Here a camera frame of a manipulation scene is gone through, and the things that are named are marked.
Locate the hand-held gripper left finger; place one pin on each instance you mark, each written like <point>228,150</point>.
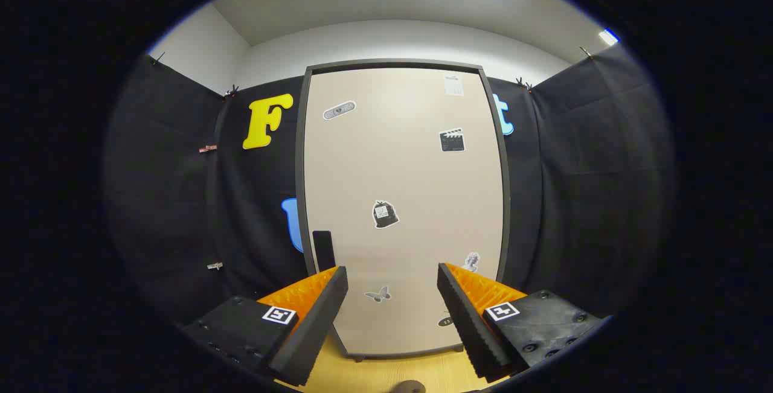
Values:
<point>314,332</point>

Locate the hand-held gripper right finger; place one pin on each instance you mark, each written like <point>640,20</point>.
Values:
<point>471,332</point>

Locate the brown fuzzy shoe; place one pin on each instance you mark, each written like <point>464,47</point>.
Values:
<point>407,387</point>

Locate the grey shoe cabinet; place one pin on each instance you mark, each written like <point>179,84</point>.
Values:
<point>299,157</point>

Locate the black backdrop cloth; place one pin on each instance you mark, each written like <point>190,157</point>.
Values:
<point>580,188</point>

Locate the red clip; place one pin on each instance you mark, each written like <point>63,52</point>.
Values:
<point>208,148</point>

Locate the black binder clip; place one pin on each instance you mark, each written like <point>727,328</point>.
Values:
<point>523,83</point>
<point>158,58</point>
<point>584,52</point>
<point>231,91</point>

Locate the short ceiling light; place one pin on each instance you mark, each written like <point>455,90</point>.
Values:
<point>608,37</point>

